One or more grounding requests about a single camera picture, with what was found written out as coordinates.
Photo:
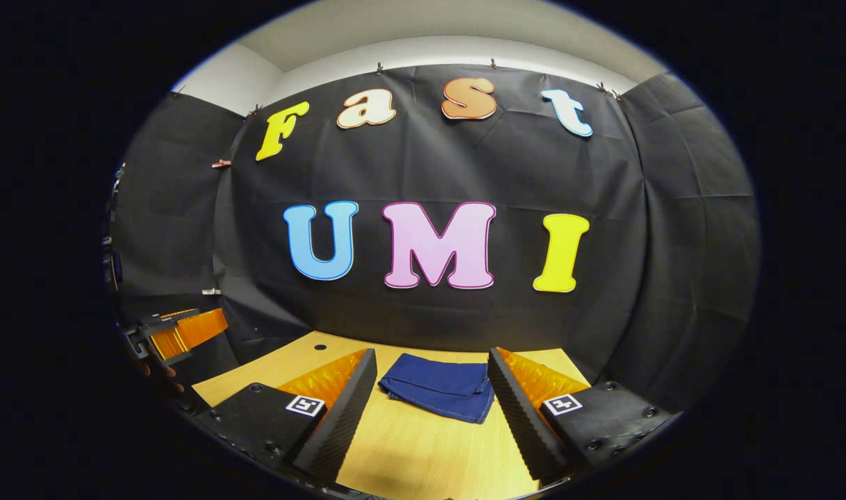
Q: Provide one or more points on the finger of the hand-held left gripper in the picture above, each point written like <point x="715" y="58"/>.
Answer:
<point x="166" y="321"/>
<point x="194" y="332"/>

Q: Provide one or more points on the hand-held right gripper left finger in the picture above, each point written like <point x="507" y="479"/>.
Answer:
<point x="346" y="417"/>

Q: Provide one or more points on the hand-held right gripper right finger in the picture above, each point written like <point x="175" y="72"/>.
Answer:
<point x="524" y="420"/>

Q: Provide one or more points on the blue jeans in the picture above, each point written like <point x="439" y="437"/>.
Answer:
<point x="440" y="389"/>

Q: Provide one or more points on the black backdrop cloth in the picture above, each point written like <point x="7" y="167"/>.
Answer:
<point x="423" y="167"/>

